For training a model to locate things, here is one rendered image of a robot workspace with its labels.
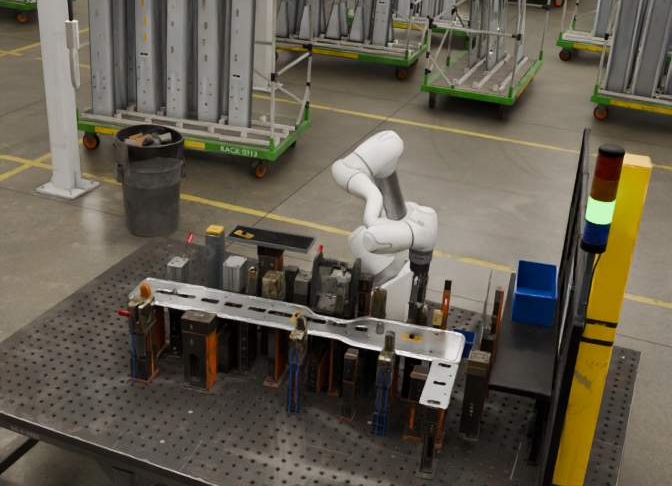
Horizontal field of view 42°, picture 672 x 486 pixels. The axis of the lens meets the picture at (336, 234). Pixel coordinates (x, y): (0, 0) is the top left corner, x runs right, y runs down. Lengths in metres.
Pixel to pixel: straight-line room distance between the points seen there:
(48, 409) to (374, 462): 1.27
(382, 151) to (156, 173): 2.90
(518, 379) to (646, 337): 2.64
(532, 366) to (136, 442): 1.48
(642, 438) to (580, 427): 2.00
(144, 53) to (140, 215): 2.10
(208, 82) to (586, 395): 5.62
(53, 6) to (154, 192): 1.58
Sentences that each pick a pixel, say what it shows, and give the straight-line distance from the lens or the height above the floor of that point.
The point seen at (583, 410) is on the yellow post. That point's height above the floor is 1.18.
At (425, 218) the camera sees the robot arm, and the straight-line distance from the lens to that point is 3.18.
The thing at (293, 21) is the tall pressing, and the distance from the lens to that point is 11.43.
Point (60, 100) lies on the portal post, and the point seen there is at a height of 0.76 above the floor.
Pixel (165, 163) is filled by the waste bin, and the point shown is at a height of 0.58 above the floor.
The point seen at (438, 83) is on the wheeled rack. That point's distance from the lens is 9.70.
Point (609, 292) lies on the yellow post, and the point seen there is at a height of 1.61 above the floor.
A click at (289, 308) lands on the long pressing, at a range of 3.61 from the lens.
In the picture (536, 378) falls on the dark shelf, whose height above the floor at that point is 1.03.
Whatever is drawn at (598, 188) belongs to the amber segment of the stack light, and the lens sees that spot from 2.42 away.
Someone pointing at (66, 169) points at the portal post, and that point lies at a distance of 7.28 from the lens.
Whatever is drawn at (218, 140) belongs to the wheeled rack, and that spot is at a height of 0.28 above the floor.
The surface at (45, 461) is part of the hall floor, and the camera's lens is 4.51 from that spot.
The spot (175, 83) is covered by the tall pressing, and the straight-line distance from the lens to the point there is 8.03.
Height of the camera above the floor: 2.82
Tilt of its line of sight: 25 degrees down
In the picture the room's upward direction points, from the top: 3 degrees clockwise
